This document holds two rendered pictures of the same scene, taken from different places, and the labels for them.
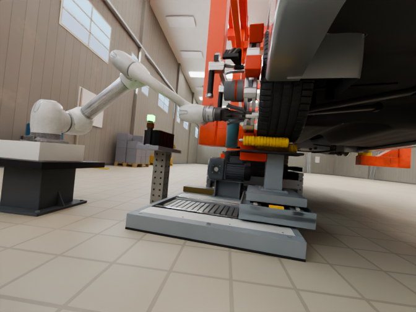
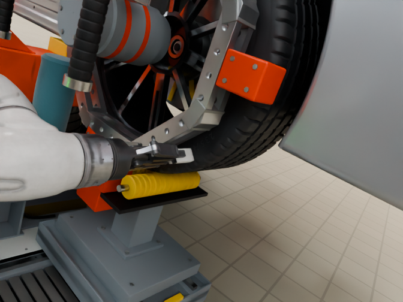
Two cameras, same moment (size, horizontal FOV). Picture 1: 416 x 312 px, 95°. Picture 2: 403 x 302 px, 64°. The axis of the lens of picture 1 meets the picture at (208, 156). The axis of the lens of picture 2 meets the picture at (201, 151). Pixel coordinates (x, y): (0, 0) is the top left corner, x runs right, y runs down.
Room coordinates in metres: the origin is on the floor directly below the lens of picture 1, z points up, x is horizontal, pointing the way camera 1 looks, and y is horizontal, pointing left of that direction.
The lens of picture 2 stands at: (0.72, 0.40, 0.87)
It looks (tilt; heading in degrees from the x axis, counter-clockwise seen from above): 17 degrees down; 292
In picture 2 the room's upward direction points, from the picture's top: 20 degrees clockwise
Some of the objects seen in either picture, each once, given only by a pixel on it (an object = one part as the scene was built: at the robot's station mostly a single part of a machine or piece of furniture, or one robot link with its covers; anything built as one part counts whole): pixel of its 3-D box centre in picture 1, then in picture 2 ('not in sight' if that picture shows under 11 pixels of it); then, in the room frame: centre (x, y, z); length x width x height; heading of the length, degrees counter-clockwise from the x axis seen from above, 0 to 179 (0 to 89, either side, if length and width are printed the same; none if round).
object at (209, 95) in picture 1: (210, 84); (87, 38); (1.11, 0.02, 0.83); 0.04 x 0.04 x 0.16
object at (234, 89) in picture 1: (240, 91); (117, 27); (1.24, -0.18, 0.85); 0.21 x 0.14 x 0.14; 77
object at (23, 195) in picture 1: (41, 182); not in sight; (1.23, 1.05, 0.15); 0.50 x 0.50 x 0.30; 84
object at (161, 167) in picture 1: (160, 177); not in sight; (1.55, 0.37, 0.21); 0.10 x 0.10 x 0.42; 77
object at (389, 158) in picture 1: (376, 155); not in sight; (3.14, -2.78, 0.69); 0.52 x 0.17 x 0.35; 77
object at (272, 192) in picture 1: (273, 174); (138, 213); (1.19, -0.41, 0.32); 0.40 x 0.30 x 0.28; 167
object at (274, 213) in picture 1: (270, 205); (123, 260); (1.19, -0.41, 0.13); 0.50 x 0.36 x 0.10; 167
